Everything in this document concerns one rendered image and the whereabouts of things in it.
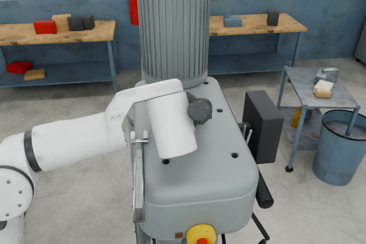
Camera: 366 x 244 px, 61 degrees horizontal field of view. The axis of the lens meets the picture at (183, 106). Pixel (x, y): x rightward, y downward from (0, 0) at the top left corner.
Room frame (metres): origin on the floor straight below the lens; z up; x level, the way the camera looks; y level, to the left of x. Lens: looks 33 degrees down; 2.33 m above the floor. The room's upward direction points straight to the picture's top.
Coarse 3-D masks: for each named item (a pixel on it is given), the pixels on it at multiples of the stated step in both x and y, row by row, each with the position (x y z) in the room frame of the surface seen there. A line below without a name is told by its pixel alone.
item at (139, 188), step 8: (144, 136) 0.55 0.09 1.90; (136, 144) 0.52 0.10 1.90; (136, 152) 0.49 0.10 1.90; (136, 160) 0.47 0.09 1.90; (136, 168) 0.44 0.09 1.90; (136, 176) 0.42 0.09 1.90; (136, 184) 0.40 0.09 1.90; (144, 184) 0.41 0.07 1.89; (136, 192) 0.38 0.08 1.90; (144, 192) 0.38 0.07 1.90; (136, 200) 0.36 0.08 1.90; (144, 200) 0.37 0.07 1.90; (136, 208) 0.35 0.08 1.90; (144, 208) 0.35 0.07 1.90; (136, 216) 0.33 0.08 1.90; (144, 216) 0.33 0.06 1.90
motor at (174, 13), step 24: (144, 0) 0.80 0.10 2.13; (168, 0) 0.77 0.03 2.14; (192, 0) 0.78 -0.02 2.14; (144, 24) 0.80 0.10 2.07; (168, 24) 0.77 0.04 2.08; (192, 24) 0.78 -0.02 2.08; (144, 48) 0.82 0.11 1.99; (168, 48) 0.77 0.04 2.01; (192, 48) 0.78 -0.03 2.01; (144, 72) 0.82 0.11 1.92; (168, 72) 0.77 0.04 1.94; (192, 72) 0.78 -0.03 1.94
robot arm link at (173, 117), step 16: (160, 96) 0.41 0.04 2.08; (176, 96) 0.41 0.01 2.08; (192, 96) 0.49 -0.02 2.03; (160, 112) 0.40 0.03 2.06; (176, 112) 0.40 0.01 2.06; (192, 112) 0.39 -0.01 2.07; (208, 112) 0.39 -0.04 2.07; (160, 128) 0.38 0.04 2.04; (176, 128) 0.38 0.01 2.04; (192, 128) 0.40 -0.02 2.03; (160, 144) 0.38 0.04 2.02; (176, 144) 0.37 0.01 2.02; (192, 144) 0.38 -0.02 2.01
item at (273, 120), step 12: (252, 96) 1.00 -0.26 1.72; (264, 96) 1.00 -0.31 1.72; (252, 108) 0.95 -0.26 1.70; (264, 108) 0.92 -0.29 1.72; (276, 108) 0.92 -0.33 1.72; (252, 120) 0.94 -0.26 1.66; (264, 120) 0.85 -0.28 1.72; (276, 120) 0.86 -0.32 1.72; (252, 132) 0.92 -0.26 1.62; (264, 132) 0.85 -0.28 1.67; (276, 132) 0.86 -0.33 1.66; (252, 144) 0.90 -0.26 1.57; (264, 144) 0.85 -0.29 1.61; (276, 144) 0.86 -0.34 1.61; (264, 156) 0.85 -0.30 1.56
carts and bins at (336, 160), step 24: (288, 72) 2.97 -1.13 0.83; (312, 72) 2.97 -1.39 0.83; (336, 72) 2.77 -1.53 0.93; (312, 96) 2.48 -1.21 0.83; (336, 96) 2.48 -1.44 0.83; (288, 120) 2.82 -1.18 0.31; (312, 120) 2.82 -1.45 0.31; (336, 120) 2.55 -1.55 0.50; (360, 120) 2.46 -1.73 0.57; (312, 144) 2.40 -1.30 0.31; (336, 144) 2.17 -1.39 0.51; (360, 144) 2.10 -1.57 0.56; (288, 168) 2.32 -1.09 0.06; (312, 168) 2.38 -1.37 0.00; (336, 168) 2.14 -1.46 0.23; (24, 216) 1.77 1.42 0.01
